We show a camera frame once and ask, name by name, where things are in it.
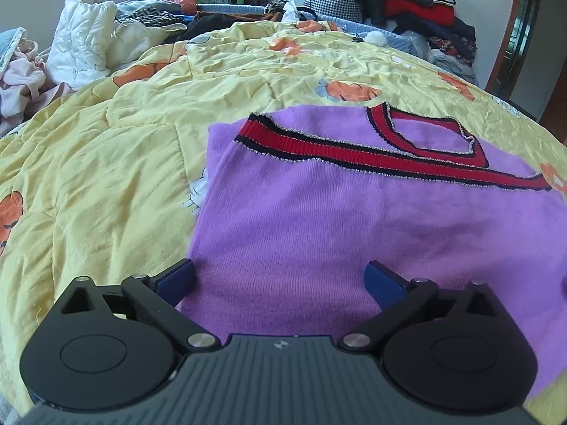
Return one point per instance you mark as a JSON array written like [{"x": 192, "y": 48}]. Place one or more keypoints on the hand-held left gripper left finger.
[{"x": 175, "y": 281}]

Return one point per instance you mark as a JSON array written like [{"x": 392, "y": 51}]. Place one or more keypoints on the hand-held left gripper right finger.
[{"x": 383, "y": 284}]

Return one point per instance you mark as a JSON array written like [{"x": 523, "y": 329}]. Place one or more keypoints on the purple sweater with red collar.
[{"x": 310, "y": 230}]

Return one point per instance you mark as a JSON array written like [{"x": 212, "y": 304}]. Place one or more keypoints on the pile of folded clothes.
[{"x": 434, "y": 22}]

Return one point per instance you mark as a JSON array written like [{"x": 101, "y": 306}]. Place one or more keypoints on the yellow printed quilt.
[{"x": 110, "y": 164}]

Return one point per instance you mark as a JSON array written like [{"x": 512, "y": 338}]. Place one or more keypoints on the clear plastic bag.
[{"x": 416, "y": 46}]

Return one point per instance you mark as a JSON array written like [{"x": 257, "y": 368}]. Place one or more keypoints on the pink cloth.
[{"x": 26, "y": 84}]

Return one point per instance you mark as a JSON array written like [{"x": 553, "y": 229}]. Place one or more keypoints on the white fluffy ball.
[{"x": 376, "y": 37}]

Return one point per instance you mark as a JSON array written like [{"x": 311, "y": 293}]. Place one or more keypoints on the dark brown cloth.
[{"x": 217, "y": 24}]

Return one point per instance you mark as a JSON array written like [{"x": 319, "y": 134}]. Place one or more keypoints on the white quilted jacket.
[{"x": 84, "y": 35}]

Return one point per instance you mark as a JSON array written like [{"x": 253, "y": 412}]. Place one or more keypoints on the black and white patterned cloth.
[{"x": 150, "y": 15}]

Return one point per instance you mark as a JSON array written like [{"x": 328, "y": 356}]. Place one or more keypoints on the blue quilted mat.
[{"x": 234, "y": 8}]

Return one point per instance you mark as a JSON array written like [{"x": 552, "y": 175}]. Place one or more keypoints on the dark door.
[{"x": 525, "y": 40}]

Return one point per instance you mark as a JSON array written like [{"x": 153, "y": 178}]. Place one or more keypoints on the light blue pillow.
[{"x": 11, "y": 42}]

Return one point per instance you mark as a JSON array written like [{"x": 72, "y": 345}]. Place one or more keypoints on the white crumpled tissue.
[{"x": 292, "y": 6}]

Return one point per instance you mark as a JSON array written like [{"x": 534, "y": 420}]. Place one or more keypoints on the wooden door frame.
[{"x": 502, "y": 53}]

